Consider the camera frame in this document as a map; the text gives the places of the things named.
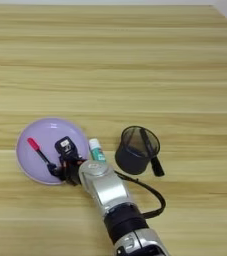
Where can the black mesh pen cup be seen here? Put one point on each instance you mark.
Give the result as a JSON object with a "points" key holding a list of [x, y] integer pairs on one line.
{"points": [[131, 163]]}

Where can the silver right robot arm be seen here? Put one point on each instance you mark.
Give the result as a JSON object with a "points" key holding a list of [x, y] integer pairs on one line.
{"points": [[115, 196]]}

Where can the black marker pen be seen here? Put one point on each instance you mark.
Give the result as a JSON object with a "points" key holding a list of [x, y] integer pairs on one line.
{"points": [[157, 168]]}

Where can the red marker pen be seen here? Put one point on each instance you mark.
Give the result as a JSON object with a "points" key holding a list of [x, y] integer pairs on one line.
{"points": [[35, 145]]}

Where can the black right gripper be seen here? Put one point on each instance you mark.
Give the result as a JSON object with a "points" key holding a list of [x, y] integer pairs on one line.
{"points": [[72, 170]]}

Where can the white and teal glue stick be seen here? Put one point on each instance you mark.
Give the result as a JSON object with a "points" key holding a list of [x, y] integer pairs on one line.
{"points": [[96, 151]]}

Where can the purple round plate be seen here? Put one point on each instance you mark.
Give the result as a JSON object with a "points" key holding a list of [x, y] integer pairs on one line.
{"points": [[48, 133]]}

